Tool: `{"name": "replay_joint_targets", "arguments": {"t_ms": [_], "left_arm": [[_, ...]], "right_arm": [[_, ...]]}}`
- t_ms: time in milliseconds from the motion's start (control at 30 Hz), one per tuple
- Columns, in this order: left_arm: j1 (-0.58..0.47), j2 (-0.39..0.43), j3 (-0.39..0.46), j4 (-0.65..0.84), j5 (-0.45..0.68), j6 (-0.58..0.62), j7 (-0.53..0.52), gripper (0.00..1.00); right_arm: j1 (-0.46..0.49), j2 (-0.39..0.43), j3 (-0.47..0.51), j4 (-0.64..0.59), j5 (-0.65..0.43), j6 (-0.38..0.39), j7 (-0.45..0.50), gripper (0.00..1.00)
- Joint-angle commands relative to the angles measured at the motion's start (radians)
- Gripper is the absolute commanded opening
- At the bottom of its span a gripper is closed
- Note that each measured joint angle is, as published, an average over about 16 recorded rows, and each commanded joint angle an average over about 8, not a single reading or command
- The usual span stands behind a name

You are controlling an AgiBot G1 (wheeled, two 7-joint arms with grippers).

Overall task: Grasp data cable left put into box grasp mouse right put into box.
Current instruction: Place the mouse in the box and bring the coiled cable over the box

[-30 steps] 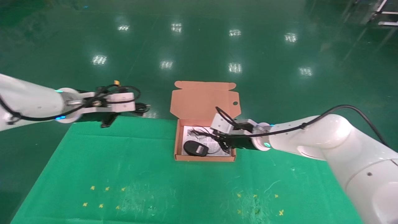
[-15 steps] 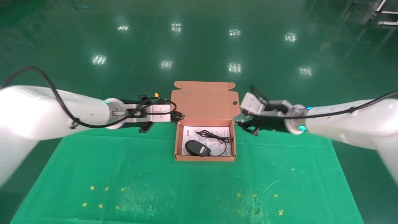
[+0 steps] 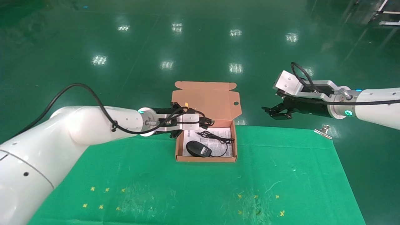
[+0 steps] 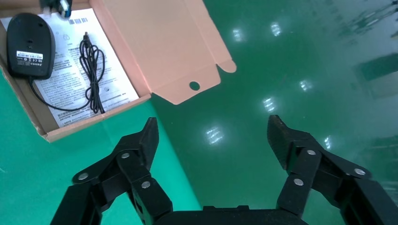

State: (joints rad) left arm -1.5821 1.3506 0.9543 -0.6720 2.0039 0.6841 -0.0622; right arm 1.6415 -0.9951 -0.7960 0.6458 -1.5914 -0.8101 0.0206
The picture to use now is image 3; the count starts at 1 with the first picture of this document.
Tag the white metal frame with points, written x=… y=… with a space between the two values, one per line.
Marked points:
x=389 y=12

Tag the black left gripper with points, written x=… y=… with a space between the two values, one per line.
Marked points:
x=162 y=111

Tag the white printed instruction sheet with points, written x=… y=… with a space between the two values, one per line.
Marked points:
x=218 y=150

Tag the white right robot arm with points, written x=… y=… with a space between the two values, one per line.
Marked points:
x=378 y=106

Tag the orange cardboard box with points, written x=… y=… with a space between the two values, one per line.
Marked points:
x=209 y=100

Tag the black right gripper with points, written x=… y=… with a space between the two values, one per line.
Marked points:
x=307 y=107

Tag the silver binder clip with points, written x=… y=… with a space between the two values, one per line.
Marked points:
x=322 y=132

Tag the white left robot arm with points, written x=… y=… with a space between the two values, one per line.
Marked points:
x=62 y=140

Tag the green cloth mat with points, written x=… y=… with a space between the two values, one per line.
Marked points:
x=193 y=187

